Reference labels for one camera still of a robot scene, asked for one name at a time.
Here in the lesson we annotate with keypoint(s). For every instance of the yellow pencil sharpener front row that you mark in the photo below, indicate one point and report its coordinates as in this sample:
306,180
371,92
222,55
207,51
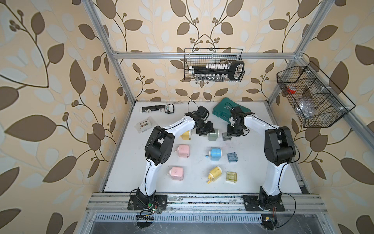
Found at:
214,174

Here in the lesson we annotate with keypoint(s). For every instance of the right circuit board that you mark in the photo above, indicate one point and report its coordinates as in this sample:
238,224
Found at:
269,223

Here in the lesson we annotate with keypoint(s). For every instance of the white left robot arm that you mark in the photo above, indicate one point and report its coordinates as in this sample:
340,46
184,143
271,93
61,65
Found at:
160,144

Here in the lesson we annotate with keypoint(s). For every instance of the clear grey sharpener tray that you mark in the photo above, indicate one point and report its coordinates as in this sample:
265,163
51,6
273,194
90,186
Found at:
226,137

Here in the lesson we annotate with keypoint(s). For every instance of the green pencil sharpener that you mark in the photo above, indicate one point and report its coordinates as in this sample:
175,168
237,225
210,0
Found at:
213,136

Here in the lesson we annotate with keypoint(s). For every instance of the black wire basket right wall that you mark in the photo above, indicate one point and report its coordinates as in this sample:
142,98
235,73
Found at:
330,102

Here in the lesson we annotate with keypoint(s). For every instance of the yellow clear tray front row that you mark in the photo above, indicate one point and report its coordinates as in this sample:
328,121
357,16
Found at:
231,177

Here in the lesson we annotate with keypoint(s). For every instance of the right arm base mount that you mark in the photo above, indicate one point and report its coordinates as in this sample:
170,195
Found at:
263,202

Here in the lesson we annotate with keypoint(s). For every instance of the yellow pencil sharpener back row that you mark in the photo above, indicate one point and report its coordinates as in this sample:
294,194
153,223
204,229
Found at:
187,135

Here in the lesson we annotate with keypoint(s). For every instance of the green plastic tool case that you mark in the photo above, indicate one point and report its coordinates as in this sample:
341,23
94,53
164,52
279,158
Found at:
223,109

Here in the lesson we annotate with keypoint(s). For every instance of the blue pencil sharpener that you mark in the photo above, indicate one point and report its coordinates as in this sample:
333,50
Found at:
214,154

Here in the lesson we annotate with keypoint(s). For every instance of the yellow pencil sharpener row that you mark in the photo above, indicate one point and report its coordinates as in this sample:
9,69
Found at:
187,135
214,174

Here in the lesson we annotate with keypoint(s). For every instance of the black wire basket wall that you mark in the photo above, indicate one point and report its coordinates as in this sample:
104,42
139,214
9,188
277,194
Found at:
330,102
202,56

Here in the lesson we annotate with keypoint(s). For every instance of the black socket rail in basket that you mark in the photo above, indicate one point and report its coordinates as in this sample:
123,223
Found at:
233,71

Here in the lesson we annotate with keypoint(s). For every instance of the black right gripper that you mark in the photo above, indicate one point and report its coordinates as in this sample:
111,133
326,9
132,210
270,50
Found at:
230,133

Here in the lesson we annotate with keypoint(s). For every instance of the clear plastic bag in basket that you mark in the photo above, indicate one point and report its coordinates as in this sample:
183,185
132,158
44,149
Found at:
305,107

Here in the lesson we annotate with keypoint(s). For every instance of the pink pencil sharpener row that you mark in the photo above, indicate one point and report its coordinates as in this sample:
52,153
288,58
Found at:
176,173
183,151

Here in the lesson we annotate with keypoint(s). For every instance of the black wire basket back wall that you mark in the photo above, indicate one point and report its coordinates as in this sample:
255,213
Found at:
202,56

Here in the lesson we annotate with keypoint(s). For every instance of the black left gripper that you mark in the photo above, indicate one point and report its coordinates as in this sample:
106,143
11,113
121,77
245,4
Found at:
210,128

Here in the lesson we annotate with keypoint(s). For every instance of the pink pencil sharpener front row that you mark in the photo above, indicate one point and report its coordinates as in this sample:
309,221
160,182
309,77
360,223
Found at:
176,173

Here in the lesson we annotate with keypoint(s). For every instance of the circuit board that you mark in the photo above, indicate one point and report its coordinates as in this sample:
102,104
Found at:
144,221
269,223

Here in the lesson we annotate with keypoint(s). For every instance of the left circuit board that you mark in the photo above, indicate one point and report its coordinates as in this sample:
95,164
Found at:
144,221

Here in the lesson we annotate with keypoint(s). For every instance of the aluminium front rail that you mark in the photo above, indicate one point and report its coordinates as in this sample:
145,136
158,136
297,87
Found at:
208,204

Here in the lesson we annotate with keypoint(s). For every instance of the clear bag of coins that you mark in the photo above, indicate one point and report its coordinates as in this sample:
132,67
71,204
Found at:
145,125

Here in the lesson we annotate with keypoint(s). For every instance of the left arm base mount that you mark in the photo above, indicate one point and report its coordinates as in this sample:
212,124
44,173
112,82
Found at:
141,202

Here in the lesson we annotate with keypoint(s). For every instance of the blue clear sharpener tray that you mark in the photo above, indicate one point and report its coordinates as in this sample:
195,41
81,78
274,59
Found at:
232,157

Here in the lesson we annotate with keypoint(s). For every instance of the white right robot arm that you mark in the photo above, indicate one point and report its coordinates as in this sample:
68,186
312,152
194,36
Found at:
279,148

